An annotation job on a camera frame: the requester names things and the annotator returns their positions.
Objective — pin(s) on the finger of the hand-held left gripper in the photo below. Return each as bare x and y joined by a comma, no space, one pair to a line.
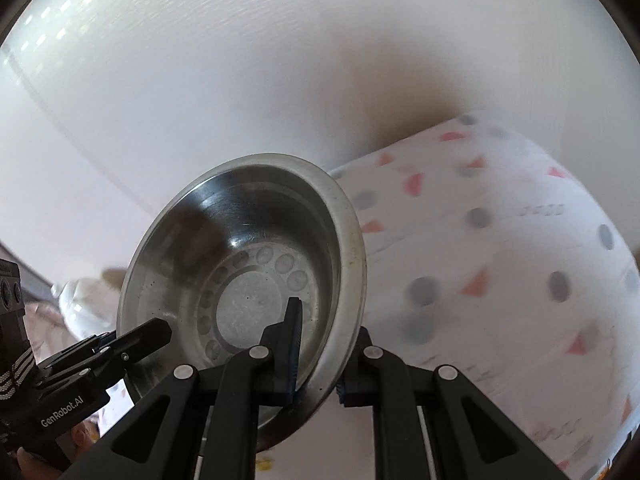
145,335

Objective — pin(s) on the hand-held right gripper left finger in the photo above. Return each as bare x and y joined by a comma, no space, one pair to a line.
294,340

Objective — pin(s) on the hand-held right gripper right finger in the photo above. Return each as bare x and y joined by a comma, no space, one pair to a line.
350,392

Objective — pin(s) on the stainless steel bowl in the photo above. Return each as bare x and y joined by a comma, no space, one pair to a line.
200,240

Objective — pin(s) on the person's left hand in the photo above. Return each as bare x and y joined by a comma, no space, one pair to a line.
35,462

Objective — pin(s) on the white floral ceramic kettle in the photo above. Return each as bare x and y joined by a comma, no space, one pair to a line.
85,305

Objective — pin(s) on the pink striped cloth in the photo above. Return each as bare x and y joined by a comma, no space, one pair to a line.
40,320

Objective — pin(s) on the white patterned tablecloth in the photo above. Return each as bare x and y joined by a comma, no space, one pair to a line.
500,270

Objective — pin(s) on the dark grey frame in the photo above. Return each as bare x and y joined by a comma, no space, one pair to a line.
25,270

